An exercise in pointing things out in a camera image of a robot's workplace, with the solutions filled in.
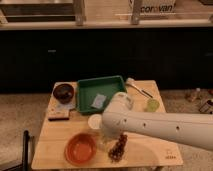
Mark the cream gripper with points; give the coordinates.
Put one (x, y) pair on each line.
(105, 137)

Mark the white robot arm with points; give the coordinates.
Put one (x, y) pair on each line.
(189, 129)

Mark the orange red bowl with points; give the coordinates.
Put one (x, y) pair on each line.
(80, 149)

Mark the dark brown bowl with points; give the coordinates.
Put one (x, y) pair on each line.
(63, 93)

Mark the bunch of dark grapes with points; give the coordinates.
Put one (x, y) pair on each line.
(116, 153)

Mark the white cup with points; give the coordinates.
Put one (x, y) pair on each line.
(94, 121)

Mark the grey sponge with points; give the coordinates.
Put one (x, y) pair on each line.
(99, 100)

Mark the green plastic tray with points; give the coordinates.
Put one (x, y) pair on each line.
(88, 89)

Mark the grey cloth piece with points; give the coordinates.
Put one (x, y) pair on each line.
(67, 106)

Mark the light green cup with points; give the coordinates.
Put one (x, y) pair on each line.
(152, 105)

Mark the wooden block eraser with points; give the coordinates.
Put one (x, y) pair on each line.
(58, 115)

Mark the small items on floor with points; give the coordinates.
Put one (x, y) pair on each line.
(205, 106)

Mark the cardboard box with lettering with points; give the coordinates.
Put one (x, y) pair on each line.
(157, 6)

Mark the black chair frame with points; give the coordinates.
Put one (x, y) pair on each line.
(23, 166)

